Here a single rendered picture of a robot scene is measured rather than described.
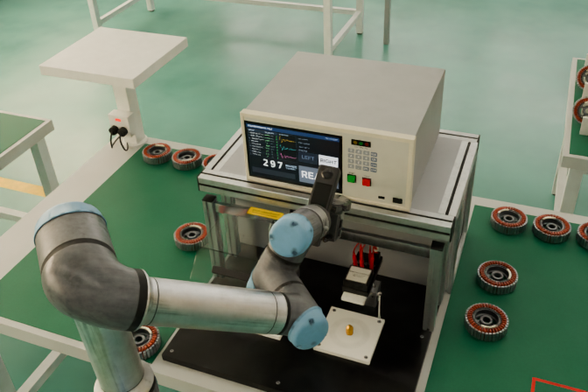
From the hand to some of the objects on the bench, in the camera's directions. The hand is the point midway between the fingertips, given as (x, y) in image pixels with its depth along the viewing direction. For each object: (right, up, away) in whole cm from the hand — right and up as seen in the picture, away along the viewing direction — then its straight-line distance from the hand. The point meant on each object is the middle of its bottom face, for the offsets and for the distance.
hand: (340, 196), depth 153 cm
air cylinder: (+9, -30, +30) cm, 43 cm away
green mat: (+61, -36, +21) cm, 74 cm away
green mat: (-59, -14, +62) cm, 87 cm away
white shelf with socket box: (-71, +10, +98) cm, 121 cm away
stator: (-44, -16, +57) cm, 73 cm away
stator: (+40, -36, +22) cm, 58 cm away
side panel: (+37, -21, +44) cm, 61 cm away
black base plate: (-7, -36, +25) cm, 45 cm away
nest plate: (+4, -37, +19) cm, 42 cm away
